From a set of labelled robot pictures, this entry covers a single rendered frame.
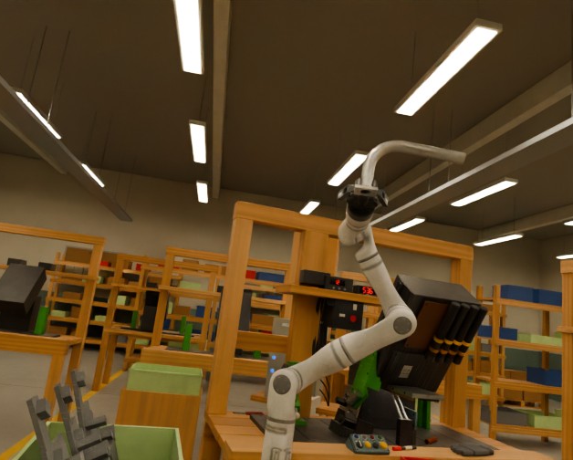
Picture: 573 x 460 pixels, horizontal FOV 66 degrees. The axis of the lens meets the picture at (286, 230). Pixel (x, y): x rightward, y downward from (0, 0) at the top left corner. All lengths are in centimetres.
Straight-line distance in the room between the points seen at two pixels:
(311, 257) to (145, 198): 1032
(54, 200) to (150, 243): 268
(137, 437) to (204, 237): 1064
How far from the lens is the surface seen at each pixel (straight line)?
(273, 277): 906
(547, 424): 780
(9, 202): 1335
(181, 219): 1227
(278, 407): 149
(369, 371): 213
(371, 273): 139
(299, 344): 237
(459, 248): 290
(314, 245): 241
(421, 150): 117
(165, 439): 171
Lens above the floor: 139
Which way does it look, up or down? 11 degrees up
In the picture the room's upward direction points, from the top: 7 degrees clockwise
